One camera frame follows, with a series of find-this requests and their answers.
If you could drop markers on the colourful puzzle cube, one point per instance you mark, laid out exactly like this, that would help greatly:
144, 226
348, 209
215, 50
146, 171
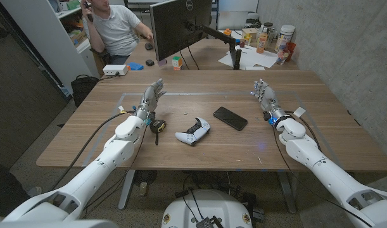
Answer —
176, 62

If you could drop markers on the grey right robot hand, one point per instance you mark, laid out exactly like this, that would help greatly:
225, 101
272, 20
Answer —
266, 98

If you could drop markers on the black computer mouse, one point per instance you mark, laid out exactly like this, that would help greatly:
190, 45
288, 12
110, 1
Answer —
148, 46

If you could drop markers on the dark lidded glass jar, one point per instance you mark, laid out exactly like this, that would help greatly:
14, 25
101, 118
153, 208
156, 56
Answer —
268, 30

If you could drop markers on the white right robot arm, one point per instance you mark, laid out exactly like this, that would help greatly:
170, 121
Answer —
332, 171

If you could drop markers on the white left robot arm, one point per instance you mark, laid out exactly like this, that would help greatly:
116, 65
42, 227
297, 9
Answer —
95, 168

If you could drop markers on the white black game controller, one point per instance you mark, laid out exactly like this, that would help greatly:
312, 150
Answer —
193, 132

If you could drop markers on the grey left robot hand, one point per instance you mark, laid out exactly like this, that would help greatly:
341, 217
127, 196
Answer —
149, 99

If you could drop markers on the white paper sheets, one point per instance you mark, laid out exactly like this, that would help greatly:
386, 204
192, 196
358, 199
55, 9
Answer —
251, 57

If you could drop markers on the black Dell monitor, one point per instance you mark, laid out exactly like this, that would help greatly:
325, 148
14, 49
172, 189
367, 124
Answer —
177, 27

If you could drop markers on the man in white polo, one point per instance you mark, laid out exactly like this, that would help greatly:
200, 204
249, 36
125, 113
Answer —
115, 30

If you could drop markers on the black backpack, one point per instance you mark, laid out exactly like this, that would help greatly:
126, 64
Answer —
82, 88

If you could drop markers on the large white supplement tub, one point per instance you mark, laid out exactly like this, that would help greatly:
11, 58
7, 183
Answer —
285, 37

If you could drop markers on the red plastic cup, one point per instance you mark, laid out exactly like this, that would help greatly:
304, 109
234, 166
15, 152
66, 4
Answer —
290, 50

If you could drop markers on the clear drinking glass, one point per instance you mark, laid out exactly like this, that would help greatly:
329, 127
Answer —
282, 57

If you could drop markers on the white shelf cabinet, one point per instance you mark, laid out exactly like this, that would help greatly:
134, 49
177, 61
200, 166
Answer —
54, 38

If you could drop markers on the black smartphone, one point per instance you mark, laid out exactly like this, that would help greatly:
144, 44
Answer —
230, 118

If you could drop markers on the white power strip box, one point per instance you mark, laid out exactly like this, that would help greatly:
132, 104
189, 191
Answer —
115, 70

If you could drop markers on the small orange cap object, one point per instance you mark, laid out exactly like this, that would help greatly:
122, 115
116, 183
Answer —
227, 32

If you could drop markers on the small black puck device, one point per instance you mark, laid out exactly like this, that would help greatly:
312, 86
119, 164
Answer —
149, 62

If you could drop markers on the orange juice bottle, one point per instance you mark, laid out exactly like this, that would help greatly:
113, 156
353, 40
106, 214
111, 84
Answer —
261, 41

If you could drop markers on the cardboard box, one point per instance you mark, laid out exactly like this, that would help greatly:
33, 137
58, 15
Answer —
249, 32

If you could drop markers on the black yellow tape measure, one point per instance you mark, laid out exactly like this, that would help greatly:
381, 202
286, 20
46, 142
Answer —
157, 126

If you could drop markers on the blue flat box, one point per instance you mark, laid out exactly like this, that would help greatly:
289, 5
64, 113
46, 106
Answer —
135, 66

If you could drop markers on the white robot torso base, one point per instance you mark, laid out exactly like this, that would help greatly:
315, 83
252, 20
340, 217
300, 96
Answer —
207, 210

